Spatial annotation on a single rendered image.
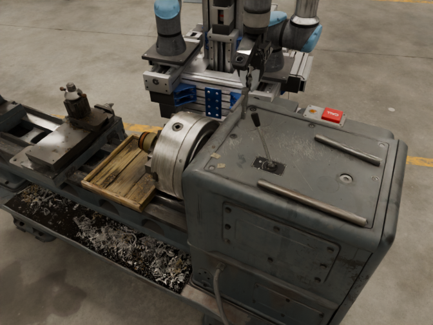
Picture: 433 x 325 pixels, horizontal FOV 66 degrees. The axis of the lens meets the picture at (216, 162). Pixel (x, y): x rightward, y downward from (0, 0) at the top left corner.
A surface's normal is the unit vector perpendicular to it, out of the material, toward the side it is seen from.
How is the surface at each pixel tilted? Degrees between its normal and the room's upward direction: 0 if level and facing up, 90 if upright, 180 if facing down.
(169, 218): 0
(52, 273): 0
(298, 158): 0
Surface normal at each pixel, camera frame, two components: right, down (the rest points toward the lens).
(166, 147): -0.29, -0.13
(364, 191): -0.01, -0.71
